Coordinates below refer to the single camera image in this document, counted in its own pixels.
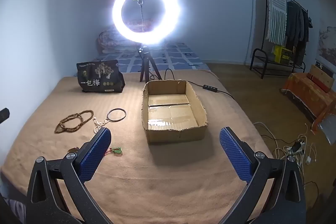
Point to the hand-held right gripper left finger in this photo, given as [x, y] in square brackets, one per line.
[94, 154]

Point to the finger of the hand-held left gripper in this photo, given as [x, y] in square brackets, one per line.
[4, 113]

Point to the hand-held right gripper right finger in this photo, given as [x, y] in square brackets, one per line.
[236, 158]

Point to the small brown ornament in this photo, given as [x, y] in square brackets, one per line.
[73, 150]

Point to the black bangle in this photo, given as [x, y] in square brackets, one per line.
[116, 109]

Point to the cardboard box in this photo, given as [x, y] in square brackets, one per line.
[173, 134]

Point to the black printed snack bag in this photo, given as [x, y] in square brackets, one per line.
[99, 77]

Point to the stacked brown boxes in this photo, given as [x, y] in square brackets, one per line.
[307, 94]

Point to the grey plastic bag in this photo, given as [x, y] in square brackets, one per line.
[328, 127]

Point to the black tripod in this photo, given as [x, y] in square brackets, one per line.
[145, 56]

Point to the yellow box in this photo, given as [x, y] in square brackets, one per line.
[283, 54]

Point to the folded patterned quilt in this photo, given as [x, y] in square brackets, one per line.
[107, 40]

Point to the brown wooden box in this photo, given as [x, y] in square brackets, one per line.
[321, 77]

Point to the blue patterned bedsheet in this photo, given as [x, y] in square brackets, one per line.
[173, 56]

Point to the dark hanging clothes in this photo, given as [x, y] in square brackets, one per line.
[296, 24]

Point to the striped towel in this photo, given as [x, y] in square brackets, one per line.
[277, 16]

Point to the wall poster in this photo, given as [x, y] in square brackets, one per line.
[328, 43]

